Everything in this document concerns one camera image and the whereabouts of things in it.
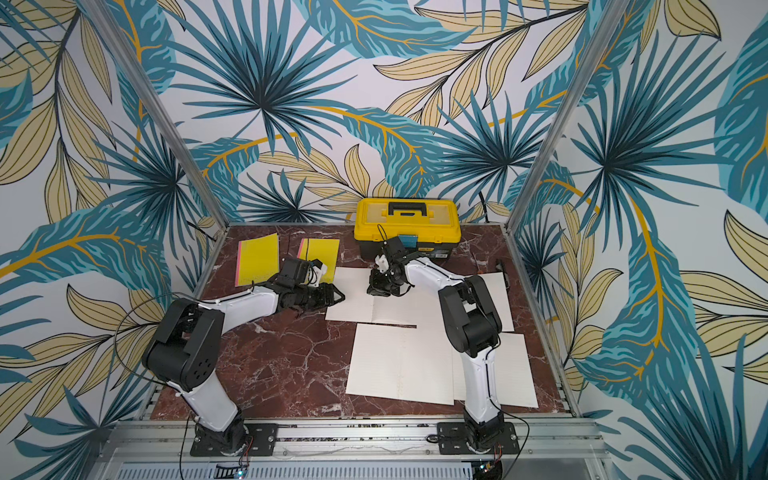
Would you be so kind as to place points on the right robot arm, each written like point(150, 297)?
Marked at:
point(471, 323)

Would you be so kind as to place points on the yellow black toolbox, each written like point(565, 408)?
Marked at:
point(429, 226)

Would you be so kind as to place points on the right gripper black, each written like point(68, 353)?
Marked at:
point(383, 282)

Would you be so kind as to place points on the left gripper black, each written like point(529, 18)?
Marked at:
point(326, 296)

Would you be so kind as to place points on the yellow cover notebook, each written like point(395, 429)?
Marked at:
point(324, 250)
point(257, 260)

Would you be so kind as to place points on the aluminium front rail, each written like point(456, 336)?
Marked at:
point(535, 447)

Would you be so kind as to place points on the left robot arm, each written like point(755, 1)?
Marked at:
point(185, 348)

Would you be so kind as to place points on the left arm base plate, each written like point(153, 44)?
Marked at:
point(248, 439)

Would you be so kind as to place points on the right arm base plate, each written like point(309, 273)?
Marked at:
point(457, 438)

